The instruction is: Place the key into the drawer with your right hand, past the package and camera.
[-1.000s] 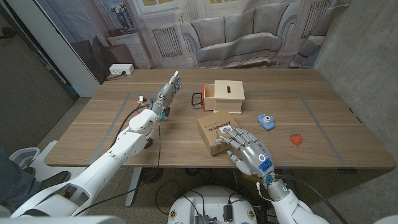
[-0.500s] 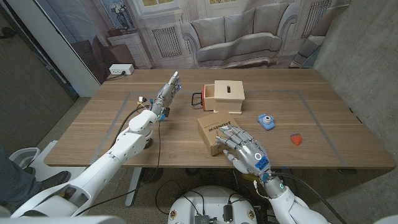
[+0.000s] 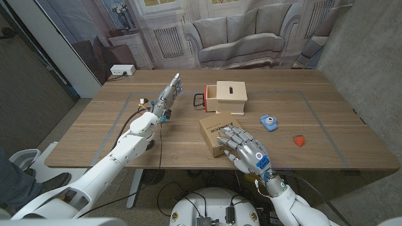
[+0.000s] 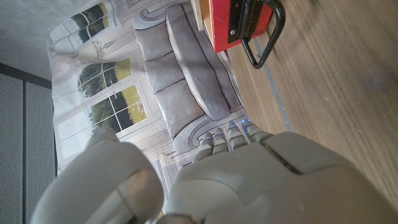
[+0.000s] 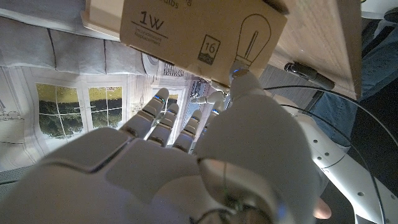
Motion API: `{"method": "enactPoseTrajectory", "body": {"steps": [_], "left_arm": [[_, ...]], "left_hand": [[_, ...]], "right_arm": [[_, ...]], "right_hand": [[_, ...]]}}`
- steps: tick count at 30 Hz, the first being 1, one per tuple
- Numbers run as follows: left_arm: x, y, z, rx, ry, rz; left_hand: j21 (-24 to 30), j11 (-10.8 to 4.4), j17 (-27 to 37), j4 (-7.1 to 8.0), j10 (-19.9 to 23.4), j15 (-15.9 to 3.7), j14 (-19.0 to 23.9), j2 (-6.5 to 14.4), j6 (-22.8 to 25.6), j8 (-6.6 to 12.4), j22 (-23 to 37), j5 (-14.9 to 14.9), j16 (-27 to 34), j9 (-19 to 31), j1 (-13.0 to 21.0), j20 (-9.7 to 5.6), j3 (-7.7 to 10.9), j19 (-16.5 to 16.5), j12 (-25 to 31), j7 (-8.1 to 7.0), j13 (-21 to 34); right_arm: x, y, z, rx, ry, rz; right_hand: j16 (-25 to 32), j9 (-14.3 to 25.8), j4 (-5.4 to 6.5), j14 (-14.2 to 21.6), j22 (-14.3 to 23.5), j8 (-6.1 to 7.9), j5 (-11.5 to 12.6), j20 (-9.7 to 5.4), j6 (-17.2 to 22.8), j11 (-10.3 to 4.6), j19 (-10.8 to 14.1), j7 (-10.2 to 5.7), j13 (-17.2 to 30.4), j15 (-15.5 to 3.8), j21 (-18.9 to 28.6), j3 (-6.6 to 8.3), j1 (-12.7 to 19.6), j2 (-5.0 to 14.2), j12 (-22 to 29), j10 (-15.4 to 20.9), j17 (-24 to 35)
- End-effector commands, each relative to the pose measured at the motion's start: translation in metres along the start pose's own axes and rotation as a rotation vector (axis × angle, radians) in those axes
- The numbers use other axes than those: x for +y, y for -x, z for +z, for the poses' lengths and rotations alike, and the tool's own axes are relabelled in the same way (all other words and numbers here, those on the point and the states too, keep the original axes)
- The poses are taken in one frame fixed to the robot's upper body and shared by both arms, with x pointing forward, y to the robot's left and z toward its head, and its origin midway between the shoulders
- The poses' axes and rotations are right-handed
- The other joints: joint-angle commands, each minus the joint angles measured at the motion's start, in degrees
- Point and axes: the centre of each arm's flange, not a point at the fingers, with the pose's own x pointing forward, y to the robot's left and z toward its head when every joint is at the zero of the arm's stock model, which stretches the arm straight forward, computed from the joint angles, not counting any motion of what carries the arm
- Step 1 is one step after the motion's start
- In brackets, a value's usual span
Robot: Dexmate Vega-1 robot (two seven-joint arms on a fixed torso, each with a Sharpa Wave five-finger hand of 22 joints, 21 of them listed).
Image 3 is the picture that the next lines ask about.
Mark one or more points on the black round floor object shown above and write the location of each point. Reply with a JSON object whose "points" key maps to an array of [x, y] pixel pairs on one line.
{"points": [[154, 177]]}

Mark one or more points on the person leg in jeans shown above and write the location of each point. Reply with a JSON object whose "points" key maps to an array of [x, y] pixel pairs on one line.
{"points": [[15, 182]]}

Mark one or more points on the blue toy camera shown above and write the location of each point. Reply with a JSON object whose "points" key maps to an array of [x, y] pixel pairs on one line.
{"points": [[268, 123]]}

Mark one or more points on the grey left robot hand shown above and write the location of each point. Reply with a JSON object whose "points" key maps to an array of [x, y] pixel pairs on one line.
{"points": [[166, 97]]}

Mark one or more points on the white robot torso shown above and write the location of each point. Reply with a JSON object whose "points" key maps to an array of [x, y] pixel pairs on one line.
{"points": [[213, 201]]}

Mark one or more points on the white power strip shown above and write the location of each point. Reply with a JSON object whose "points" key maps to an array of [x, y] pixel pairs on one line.
{"points": [[122, 69]]}

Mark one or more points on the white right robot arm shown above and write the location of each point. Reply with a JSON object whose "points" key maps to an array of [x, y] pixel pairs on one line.
{"points": [[292, 207]]}

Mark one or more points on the red toy strawberry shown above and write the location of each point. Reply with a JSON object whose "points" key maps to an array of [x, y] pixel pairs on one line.
{"points": [[299, 140]]}

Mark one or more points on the dark shoe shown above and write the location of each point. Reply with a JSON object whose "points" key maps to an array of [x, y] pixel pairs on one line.
{"points": [[56, 180]]}

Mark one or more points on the white table leg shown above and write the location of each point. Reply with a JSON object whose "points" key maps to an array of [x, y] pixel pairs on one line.
{"points": [[135, 188]]}

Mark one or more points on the brown cardboard package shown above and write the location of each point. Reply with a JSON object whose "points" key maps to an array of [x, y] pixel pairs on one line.
{"points": [[210, 127]]}

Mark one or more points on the wooden box with slot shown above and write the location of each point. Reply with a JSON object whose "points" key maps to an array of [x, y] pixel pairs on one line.
{"points": [[232, 94]]}

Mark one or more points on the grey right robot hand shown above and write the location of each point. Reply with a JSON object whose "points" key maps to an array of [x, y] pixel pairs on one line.
{"points": [[251, 153]]}

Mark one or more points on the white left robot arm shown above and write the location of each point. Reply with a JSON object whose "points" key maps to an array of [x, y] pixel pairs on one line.
{"points": [[125, 153]]}

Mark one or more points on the printed living room backdrop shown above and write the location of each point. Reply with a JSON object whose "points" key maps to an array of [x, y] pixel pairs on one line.
{"points": [[220, 34]]}

